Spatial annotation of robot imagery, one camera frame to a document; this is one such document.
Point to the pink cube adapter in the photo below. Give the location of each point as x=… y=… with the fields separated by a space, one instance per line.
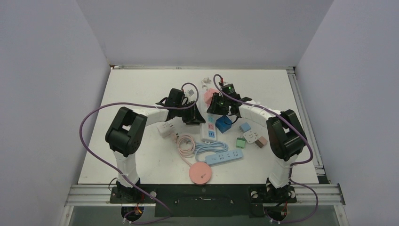
x=208 y=95

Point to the blue power strip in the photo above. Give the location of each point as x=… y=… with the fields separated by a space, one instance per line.
x=224 y=157

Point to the white flat plug adapter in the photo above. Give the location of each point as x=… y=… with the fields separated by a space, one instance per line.
x=250 y=136

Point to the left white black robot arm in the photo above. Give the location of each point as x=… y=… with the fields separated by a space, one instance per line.
x=126 y=131

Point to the dark blue cube adapter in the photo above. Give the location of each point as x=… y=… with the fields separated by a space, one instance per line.
x=223 y=124

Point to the green plug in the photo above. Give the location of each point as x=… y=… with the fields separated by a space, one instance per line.
x=240 y=143

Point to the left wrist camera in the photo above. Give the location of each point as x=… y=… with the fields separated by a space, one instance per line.
x=190 y=93

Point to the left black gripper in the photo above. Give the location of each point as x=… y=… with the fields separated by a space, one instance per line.
x=193 y=117

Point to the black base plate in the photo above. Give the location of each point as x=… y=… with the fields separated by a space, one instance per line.
x=204 y=201

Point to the pink round disc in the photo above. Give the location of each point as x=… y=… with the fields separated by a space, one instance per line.
x=200 y=173

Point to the light blue plug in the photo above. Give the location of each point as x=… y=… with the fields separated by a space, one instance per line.
x=244 y=127

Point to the small pink plug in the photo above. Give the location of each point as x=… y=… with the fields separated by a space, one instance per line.
x=261 y=142

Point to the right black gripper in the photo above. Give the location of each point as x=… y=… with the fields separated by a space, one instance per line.
x=214 y=108

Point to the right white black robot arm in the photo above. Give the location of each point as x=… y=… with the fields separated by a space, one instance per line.
x=287 y=138

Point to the white cube adapter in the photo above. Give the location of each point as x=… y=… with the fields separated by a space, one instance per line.
x=165 y=129

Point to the white power strip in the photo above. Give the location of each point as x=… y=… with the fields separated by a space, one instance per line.
x=208 y=129

